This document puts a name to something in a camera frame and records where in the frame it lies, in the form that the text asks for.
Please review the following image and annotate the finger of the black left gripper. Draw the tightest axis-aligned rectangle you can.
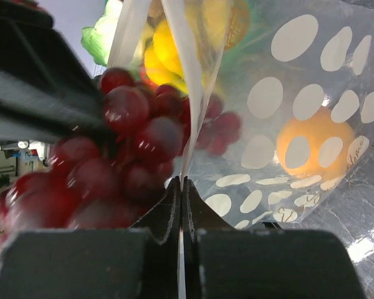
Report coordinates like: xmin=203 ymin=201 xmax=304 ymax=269
xmin=0 ymin=1 xmax=110 ymax=143

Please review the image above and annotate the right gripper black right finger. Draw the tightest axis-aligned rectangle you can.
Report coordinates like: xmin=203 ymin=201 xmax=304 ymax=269
xmin=182 ymin=179 xmax=365 ymax=298

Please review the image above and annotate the yellow banana bunch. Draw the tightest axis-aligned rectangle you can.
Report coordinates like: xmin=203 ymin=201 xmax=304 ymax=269
xmin=143 ymin=19 xmax=188 ymax=94

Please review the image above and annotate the orange peach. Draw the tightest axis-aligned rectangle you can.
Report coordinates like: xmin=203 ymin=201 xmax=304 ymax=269
xmin=277 ymin=107 xmax=355 ymax=181

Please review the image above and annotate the purple grape bunch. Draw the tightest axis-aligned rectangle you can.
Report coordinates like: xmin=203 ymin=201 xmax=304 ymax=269
xmin=0 ymin=67 xmax=242 ymax=250

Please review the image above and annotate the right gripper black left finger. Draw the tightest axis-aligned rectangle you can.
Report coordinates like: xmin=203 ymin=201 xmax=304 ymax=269
xmin=0 ymin=178 xmax=181 ymax=298

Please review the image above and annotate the clear dotted zip top bag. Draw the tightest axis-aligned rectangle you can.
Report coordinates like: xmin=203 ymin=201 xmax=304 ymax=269
xmin=108 ymin=1 xmax=374 ymax=229

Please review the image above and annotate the green lettuce head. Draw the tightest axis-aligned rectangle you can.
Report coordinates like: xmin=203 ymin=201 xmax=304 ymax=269
xmin=81 ymin=0 xmax=123 ymax=66

